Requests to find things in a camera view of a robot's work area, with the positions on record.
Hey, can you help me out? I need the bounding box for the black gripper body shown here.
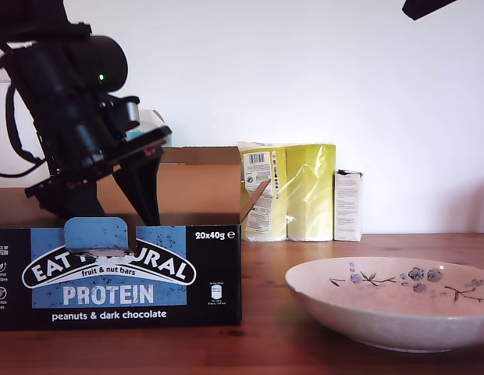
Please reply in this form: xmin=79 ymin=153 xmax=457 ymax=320
xmin=24 ymin=93 xmax=174 ymax=201

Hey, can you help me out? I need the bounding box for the blue black snack bar carton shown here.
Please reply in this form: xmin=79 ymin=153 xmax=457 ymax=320
xmin=0 ymin=146 xmax=272 ymax=332

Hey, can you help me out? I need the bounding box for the teal tissue box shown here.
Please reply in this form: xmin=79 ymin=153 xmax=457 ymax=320
xmin=124 ymin=130 xmax=174 ymax=148

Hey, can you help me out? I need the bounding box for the small white printed carton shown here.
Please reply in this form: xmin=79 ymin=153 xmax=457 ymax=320
xmin=333 ymin=170 xmax=364 ymax=243

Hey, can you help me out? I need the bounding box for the white plate blue floral print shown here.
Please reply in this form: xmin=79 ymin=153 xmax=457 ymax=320
xmin=284 ymin=256 xmax=484 ymax=352

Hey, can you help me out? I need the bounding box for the yellow wrapped paper roll pack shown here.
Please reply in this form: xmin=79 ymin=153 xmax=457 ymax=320
xmin=237 ymin=141 xmax=337 ymax=243

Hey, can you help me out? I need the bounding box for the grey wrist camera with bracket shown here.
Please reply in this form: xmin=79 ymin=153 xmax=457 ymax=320
xmin=98 ymin=96 xmax=141 ymax=136

